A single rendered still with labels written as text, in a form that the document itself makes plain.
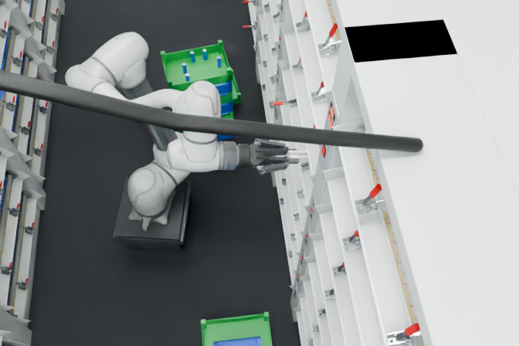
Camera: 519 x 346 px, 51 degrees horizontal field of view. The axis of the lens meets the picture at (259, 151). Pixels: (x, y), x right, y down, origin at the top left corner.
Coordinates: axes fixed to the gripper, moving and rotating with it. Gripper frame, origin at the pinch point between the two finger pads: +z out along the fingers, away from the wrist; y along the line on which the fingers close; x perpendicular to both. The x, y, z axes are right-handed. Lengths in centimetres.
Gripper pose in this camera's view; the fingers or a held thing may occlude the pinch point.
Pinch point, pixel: (298, 156)
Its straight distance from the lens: 176.5
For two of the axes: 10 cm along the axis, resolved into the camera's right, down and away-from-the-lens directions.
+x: 2.0, -5.5, -8.1
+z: 9.7, 0.1, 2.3
